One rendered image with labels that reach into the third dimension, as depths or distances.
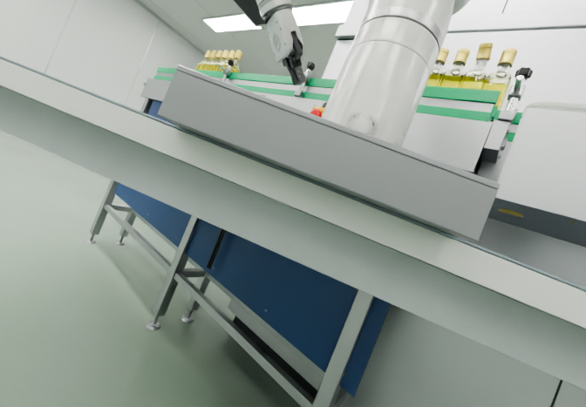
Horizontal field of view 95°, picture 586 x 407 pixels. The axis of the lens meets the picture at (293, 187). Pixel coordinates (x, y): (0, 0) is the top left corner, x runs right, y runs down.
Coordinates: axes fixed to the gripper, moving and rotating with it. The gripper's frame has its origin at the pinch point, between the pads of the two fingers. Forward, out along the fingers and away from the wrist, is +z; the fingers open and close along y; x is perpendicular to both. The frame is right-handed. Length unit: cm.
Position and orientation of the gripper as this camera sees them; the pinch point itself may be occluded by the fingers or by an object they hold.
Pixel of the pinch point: (297, 76)
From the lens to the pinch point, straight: 78.7
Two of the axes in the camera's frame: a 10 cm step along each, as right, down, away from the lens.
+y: 3.8, 1.4, -9.1
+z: 3.3, 9.0, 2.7
